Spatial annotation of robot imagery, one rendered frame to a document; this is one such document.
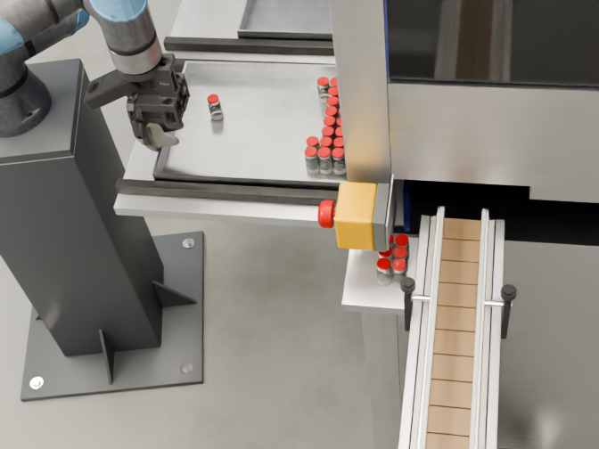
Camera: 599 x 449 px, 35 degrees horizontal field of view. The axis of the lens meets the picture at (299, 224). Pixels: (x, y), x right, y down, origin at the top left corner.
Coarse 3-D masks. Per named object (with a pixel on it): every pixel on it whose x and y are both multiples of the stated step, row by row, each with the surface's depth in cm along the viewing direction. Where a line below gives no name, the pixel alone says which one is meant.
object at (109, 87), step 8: (112, 72) 149; (96, 80) 151; (104, 80) 149; (112, 80) 147; (120, 80) 146; (88, 88) 150; (96, 88) 149; (104, 88) 148; (112, 88) 146; (120, 88) 146; (128, 88) 145; (136, 88) 145; (88, 96) 150; (96, 96) 149; (104, 96) 148; (112, 96) 148; (120, 96) 147; (88, 104) 151; (96, 104) 150; (104, 104) 150
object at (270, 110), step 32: (192, 64) 171; (224, 64) 170; (256, 64) 169; (288, 64) 168; (192, 96) 170; (224, 96) 169; (256, 96) 169; (288, 96) 168; (192, 128) 166; (224, 128) 165; (256, 128) 164; (288, 128) 163; (320, 128) 163; (160, 160) 159; (192, 160) 161; (224, 160) 161; (256, 160) 160; (288, 160) 159
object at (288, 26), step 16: (256, 0) 184; (272, 0) 183; (288, 0) 183; (304, 0) 182; (320, 0) 182; (256, 16) 181; (272, 16) 180; (288, 16) 180; (304, 16) 180; (320, 16) 179; (240, 32) 174; (256, 32) 174; (272, 32) 173; (288, 32) 173; (304, 32) 172; (320, 32) 172
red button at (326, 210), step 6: (324, 204) 136; (330, 204) 136; (318, 210) 136; (324, 210) 136; (330, 210) 136; (318, 216) 136; (324, 216) 136; (330, 216) 136; (318, 222) 137; (324, 222) 136; (330, 222) 136
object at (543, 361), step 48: (528, 240) 145; (576, 240) 144; (528, 288) 155; (576, 288) 153; (528, 336) 168; (576, 336) 165; (528, 384) 182; (576, 384) 179; (528, 432) 200; (576, 432) 196
